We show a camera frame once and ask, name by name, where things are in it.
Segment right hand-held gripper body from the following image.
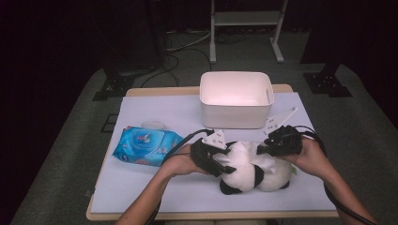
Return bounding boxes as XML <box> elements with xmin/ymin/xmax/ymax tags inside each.
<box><xmin>264</xmin><ymin>106</ymin><xmax>303</xmax><ymax>158</ymax></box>

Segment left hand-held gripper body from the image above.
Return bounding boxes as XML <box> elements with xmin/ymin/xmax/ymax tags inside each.
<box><xmin>191</xmin><ymin>129</ymin><xmax>228</xmax><ymax>176</ymax></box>

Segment panda plush toy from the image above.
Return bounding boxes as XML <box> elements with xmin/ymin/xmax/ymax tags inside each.
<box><xmin>215</xmin><ymin>140</ymin><xmax>298</xmax><ymax>195</ymax></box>

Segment white storage bin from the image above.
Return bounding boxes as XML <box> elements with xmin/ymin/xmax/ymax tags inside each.
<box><xmin>199</xmin><ymin>70</ymin><xmax>276</xmax><ymax>129</ymax></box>

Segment blue wet wipes pack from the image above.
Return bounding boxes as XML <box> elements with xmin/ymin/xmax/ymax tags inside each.
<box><xmin>112</xmin><ymin>121</ymin><xmax>185</xmax><ymax>167</ymax></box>

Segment person's left hand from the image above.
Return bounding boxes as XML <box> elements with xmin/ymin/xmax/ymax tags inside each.
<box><xmin>159</xmin><ymin>143</ymin><xmax>206</xmax><ymax>176</ymax></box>

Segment person's right hand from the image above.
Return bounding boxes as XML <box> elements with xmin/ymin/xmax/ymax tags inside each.
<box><xmin>278</xmin><ymin>137</ymin><xmax>330</xmax><ymax>180</ymax></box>

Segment black stand base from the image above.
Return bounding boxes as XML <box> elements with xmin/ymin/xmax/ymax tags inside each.
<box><xmin>92</xmin><ymin>60</ymin><xmax>136</xmax><ymax>102</ymax></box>
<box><xmin>302</xmin><ymin>62</ymin><xmax>353</xmax><ymax>98</ymax></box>

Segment wooden table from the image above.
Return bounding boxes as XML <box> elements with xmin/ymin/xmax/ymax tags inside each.
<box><xmin>85</xmin><ymin>83</ymin><xmax>341</xmax><ymax>221</ymax></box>

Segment white metal stand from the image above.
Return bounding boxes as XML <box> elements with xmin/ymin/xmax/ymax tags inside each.
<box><xmin>209</xmin><ymin>0</ymin><xmax>289</xmax><ymax>65</ymax></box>

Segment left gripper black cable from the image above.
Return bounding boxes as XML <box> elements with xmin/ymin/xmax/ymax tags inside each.
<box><xmin>144</xmin><ymin>127</ymin><xmax>216</xmax><ymax>225</ymax></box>

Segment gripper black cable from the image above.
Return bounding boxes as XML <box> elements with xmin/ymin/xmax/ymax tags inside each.
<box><xmin>294</xmin><ymin>125</ymin><xmax>378</xmax><ymax>225</ymax></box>
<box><xmin>144</xmin><ymin>127</ymin><xmax>216</xmax><ymax>225</ymax></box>

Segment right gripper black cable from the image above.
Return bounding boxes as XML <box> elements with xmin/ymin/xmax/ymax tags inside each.
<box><xmin>294</xmin><ymin>125</ymin><xmax>378</xmax><ymax>225</ymax></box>

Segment floor cables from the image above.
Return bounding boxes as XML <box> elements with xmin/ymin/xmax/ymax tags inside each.
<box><xmin>139</xmin><ymin>27</ymin><xmax>248</xmax><ymax>89</ymax></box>

